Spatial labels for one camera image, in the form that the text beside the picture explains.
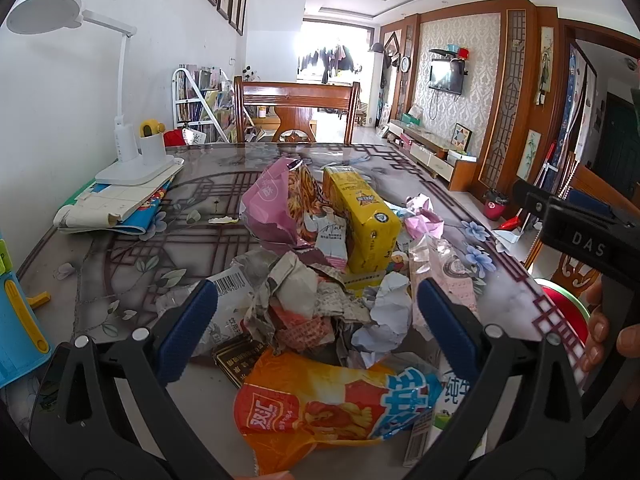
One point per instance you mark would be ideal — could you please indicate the wall mounted television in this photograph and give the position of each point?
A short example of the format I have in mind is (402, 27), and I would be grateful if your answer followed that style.
(447, 75)

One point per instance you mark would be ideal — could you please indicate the wooden chair beside table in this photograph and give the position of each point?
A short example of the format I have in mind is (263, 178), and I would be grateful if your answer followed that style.
(593, 224)

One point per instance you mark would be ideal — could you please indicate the yellow juice carton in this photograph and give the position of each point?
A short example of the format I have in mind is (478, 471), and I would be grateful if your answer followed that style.
(372, 228)

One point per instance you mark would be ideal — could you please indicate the newspaper ball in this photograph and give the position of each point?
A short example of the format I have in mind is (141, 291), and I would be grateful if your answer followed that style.
(293, 306)

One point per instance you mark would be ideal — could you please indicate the brown cigarette pack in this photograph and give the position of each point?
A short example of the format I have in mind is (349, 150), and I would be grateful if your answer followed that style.
(237, 357)

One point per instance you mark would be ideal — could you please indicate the white paper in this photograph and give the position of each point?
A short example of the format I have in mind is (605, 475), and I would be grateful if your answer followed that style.
(390, 315)

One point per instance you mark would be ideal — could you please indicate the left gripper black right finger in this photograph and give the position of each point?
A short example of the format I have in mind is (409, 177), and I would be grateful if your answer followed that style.
(521, 418)

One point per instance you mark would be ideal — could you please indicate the blue plastic phone stand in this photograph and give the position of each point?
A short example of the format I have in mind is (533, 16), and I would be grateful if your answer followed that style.
(23, 346)

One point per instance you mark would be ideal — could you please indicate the stack of books and papers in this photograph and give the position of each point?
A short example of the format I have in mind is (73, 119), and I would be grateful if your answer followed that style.
(118, 208)

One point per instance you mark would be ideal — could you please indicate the red bin with green rim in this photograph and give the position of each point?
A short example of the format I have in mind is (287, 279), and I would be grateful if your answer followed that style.
(574, 312)

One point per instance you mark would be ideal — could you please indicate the pink plastic bag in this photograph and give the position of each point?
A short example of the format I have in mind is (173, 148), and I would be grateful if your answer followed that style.
(422, 219)

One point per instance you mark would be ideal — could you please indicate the person's right hand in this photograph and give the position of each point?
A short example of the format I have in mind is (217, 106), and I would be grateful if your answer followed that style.
(599, 329)

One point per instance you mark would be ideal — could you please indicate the white milk carton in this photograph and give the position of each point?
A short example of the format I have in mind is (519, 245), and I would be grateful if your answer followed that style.
(430, 425)

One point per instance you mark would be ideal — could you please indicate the crushed clear plastic bottle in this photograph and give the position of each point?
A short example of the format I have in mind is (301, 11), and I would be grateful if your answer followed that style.
(220, 304)

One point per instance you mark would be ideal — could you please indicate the orange snack bag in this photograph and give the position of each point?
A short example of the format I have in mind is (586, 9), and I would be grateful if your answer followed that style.
(289, 405)

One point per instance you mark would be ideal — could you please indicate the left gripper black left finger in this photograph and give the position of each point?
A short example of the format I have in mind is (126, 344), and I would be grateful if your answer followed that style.
(103, 410)

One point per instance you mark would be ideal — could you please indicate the magenta foil snack bag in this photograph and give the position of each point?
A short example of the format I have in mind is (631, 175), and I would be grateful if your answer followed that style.
(275, 207)

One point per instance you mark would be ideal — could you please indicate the low wooden tv cabinet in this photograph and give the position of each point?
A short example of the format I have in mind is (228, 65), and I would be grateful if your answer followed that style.
(434, 153)

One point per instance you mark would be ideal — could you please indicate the wooden chair across table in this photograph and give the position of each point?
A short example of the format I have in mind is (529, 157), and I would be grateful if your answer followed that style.
(293, 104)

